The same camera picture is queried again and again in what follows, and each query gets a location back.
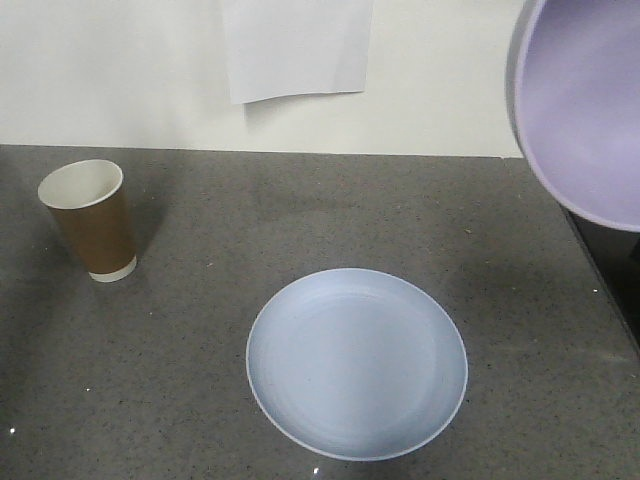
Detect black induction cooktop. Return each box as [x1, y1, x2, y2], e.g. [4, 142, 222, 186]
[562, 207, 639, 350]

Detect white paper sheet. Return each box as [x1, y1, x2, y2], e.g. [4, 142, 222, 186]
[222, 0, 374, 104]

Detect brown paper cup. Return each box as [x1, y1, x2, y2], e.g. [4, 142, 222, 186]
[37, 159, 137, 283]

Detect light blue plate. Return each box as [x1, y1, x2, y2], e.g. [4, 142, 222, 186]
[245, 268, 469, 462]

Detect purple bowl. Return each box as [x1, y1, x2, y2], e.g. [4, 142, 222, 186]
[505, 1, 639, 232]

